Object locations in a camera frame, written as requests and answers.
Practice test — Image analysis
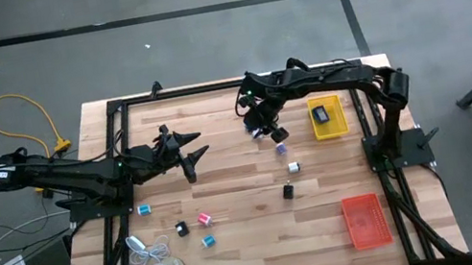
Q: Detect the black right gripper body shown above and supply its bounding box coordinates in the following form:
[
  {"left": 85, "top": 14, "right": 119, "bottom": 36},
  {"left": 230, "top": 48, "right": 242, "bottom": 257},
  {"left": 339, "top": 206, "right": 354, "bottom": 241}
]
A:
[{"left": 238, "top": 93, "right": 292, "bottom": 149}]

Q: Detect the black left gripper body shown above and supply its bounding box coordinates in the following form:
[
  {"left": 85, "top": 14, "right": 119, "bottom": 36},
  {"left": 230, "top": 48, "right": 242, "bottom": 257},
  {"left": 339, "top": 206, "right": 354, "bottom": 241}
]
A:
[{"left": 137, "top": 119, "right": 200, "bottom": 192}]

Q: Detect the purple white USB charger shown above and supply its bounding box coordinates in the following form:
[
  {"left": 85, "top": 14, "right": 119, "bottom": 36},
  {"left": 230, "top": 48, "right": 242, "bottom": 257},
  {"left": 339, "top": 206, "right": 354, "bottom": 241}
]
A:
[{"left": 274, "top": 141, "right": 290, "bottom": 157}]

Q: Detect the dark blue framed case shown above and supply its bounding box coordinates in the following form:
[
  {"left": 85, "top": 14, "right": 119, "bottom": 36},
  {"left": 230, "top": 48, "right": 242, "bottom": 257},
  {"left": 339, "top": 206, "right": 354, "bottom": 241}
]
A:
[{"left": 311, "top": 104, "right": 333, "bottom": 127}]

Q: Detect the pink white USB charger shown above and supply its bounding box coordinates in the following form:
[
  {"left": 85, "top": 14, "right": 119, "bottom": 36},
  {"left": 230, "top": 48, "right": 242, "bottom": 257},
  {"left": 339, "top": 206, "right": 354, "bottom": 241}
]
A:
[{"left": 196, "top": 210, "right": 214, "bottom": 229}]

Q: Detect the black USB wall charger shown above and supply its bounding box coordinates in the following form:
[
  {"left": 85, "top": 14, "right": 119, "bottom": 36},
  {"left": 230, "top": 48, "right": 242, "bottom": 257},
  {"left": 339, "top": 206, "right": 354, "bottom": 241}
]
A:
[
  {"left": 173, "top": 219, "right": 191, "bottom": 238},
  {"left": 280, "top": 180, "right": 297, "bottom": 202}
]

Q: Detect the blue white USB charger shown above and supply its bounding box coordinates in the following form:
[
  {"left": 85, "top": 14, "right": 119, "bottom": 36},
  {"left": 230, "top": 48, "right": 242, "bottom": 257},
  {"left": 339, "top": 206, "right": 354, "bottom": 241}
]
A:
[
  {"left": 135, "top": 203, "right": 153, "bottom": 218},
  {"left": 200, "top": 232, "right": 218, "bottom": 251}
]

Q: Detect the yellow plastic basket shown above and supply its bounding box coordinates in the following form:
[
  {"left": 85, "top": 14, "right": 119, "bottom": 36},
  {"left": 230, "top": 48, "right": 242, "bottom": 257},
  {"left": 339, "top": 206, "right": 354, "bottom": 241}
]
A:
[{"left": 305, "top": 92, "right": 351, "bottom": 143}]

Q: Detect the orange plastic basket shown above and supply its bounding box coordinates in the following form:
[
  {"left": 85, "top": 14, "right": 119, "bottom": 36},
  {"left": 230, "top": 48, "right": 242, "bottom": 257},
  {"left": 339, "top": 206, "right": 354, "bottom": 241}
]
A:
[{"left": 340, "top": 190, "right": 396, "bottom": 253}]

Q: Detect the black frame clamp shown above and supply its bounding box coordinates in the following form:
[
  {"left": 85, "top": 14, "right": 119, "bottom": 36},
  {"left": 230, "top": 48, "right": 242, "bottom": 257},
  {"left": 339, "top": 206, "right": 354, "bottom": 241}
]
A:
[{"left": 148, "top": 80, "right": 165, "bottom": 100}]

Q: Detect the black cable loop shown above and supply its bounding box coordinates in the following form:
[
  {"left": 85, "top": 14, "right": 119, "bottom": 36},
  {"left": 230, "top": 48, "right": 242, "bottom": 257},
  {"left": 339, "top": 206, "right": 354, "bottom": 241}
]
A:
[{"left": 283, "top": 54, "right": 312, "bottom": 76}]

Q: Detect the yellow extension cable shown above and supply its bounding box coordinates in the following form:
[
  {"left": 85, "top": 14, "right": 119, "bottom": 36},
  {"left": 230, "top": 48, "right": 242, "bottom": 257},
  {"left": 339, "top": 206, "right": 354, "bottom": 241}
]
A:
[{"left": 0, "top": 70, "right": 83, "bottom": 222}]

